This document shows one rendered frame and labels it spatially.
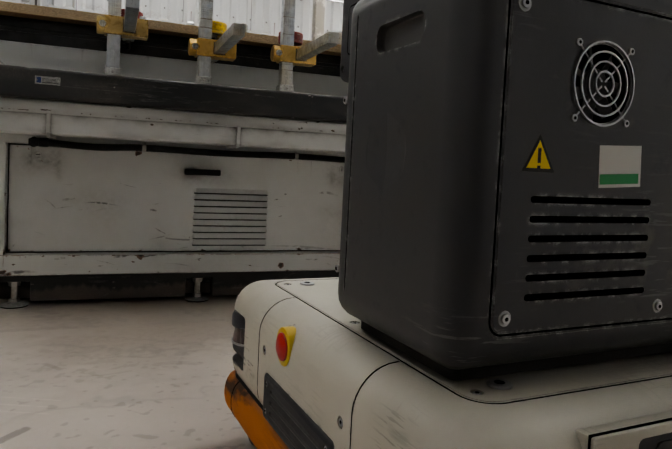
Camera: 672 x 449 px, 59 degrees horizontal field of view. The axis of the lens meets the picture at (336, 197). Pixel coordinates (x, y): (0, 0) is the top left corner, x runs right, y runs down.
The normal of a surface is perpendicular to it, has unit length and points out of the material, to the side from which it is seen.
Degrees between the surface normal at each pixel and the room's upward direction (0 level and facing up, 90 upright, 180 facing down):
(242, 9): 90
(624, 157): 90
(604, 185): 90
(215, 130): 90
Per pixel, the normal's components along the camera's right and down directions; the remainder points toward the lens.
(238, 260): 0.36, 0.07
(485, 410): 0.09, -0.99
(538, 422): 0.25, -0.85
